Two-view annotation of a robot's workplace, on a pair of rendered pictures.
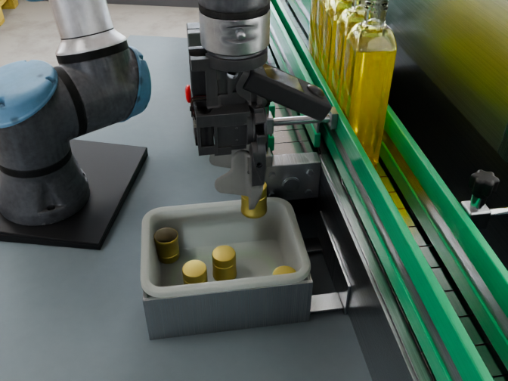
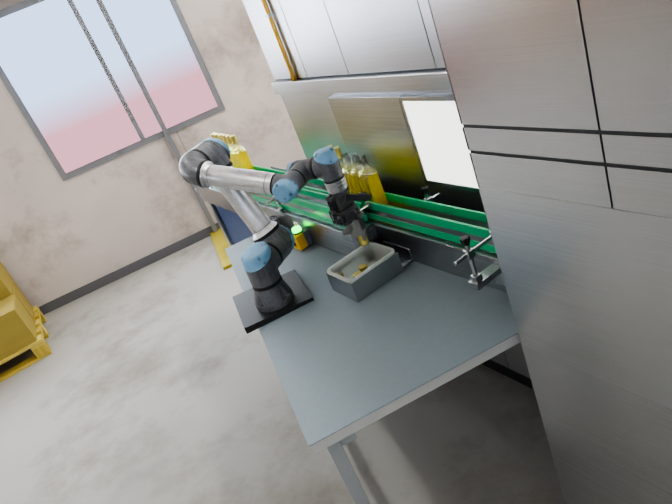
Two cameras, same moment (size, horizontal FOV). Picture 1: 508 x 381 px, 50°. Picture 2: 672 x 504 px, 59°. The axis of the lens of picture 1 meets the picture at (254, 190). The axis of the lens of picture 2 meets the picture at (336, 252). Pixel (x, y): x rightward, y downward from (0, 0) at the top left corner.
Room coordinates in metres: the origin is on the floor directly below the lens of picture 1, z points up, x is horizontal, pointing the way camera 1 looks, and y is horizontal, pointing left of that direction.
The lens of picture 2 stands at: (-1.28, 0.65, 1.84)
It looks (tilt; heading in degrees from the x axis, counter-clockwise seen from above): 26 degrees down; 344
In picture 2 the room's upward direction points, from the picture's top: 22 degrees counter-clockwise
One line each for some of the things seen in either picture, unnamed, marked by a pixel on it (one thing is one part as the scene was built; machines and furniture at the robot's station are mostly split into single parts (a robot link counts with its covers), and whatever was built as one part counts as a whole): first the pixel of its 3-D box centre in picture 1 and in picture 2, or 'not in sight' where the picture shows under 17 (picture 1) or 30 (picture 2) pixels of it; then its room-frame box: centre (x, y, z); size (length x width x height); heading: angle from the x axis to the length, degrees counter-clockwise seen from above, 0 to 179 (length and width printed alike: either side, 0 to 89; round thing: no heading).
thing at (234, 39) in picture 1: (235, 30); (337, 185); (0.57, 0.02, 1.14); 0.08 x 0.08 x 0.05
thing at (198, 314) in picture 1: (242, 264); (370, 267); (0.57, 0.02, 0.79); 0.27 x 0.17 x 0.08; 98
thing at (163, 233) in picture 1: (167, 246); not in sight; (0.60, 0.13, 0.79); 0.04 x 0.04 x 0.04
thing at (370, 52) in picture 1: (363, 95); (374, 192); (0.71, -0.16, 0.99); 0.06 x 0.06 x 0.21; 9
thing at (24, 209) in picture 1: (38, 173); (270, 290); (0.75, 0.36, 0.82); 0.15 x 0.15 x 0.10
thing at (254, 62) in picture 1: (230, 97); (342, 206); (0.57, 0.03, 1.06); 0.09 x 0.08 x 0.12; 100
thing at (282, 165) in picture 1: (289, 178); (365, 236); (0.70, -0.06, 0.85); 0.09 x 0.04 x 0.07; 98
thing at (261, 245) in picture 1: (223, 261); (363, 269); (0.56, 0.04, 0.80); 0.22 x 0.17 x 0.09; 98
